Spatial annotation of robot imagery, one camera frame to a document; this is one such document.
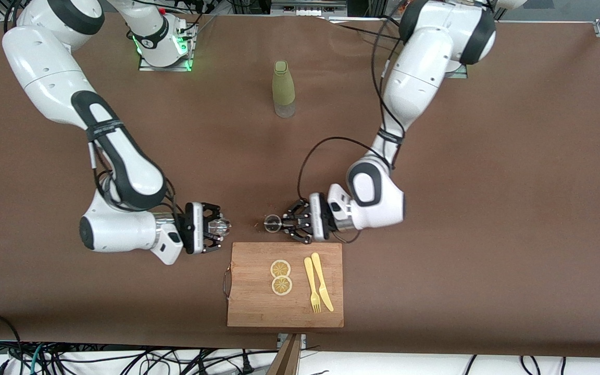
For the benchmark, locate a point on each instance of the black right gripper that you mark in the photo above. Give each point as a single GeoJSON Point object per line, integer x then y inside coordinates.
{"type": "Point", "coordinates": [202, 227]}

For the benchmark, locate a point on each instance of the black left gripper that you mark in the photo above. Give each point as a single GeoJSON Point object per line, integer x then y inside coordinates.
{"type": "Point", "coordinates": [304, 222]}

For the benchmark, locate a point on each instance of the clear glass cup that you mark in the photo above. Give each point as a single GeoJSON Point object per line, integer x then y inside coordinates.
{"type": "Point", "coordinates": [220, 227]}

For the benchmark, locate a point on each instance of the steel jigger measuring cup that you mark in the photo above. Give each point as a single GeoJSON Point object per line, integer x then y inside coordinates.
{"type": "Point", "coordinates": [272, 223]}

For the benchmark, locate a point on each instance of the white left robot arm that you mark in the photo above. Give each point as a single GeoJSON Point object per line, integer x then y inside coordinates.
{"type": "Point", "coordinates": [414, 78]}

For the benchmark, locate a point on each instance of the lemon slice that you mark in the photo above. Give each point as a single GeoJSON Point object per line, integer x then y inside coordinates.
{"type": "Point", "coordinates": [280, 269]}
{"type": "Point", "coordinates": [282, 286]}

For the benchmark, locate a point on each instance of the yellow plastic fork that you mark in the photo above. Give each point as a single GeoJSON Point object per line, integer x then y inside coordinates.
{"type": "Point", "coordinates": [309, 271]}

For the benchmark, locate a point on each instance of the yellow plastic knife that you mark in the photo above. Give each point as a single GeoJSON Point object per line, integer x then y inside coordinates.
{"type": "Point", "coordinates": [326, 299]}

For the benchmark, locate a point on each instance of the wooden cutting board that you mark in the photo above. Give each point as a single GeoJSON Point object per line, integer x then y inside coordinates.
{"type": "Point", "coordinates": [258, 302]}

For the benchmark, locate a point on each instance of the green sleeved glass bottle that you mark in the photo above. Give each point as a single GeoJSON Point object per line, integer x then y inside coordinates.
{"type": "Point", "coordinates": [283, 86]}

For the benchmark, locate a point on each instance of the black power plug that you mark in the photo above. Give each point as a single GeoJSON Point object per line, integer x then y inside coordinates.
{"type": "Point", "coordinates": [247, 367]}

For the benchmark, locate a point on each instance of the brown table cover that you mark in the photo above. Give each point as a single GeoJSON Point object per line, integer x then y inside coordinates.
{"type": "Point", "coordinates": [487, 286]}

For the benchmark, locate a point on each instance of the small metal bracket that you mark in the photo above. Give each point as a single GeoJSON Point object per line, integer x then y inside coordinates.
{"type": "Point", "coordinates": [302, 339]}

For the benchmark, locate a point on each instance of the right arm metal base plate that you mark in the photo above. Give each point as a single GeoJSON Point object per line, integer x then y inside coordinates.
{"type": "Point", "coordinates": [175, 67]}

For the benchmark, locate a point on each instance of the grey metal frame rail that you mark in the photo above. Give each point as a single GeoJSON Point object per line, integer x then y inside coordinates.
{"type": "Point", "coordinates": [308, 8]}

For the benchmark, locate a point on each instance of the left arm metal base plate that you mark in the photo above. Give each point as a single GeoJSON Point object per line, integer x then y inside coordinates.
{"type": "Point", "coordinates": [459, 73]}

